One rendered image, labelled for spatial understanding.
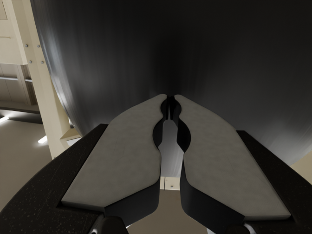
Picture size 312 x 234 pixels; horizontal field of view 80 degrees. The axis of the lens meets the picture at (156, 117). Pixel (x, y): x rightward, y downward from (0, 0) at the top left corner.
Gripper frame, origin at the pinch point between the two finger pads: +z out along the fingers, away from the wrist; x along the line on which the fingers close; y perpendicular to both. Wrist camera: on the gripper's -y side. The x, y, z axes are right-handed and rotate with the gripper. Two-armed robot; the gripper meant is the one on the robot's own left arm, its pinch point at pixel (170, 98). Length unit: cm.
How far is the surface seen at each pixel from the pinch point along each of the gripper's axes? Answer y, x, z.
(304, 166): 23.1, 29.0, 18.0
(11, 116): 343, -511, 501
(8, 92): 341, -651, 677
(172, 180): 57, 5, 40
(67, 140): 51, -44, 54
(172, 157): 8.1, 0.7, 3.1
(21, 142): 343, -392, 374
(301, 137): 4.1, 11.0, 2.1
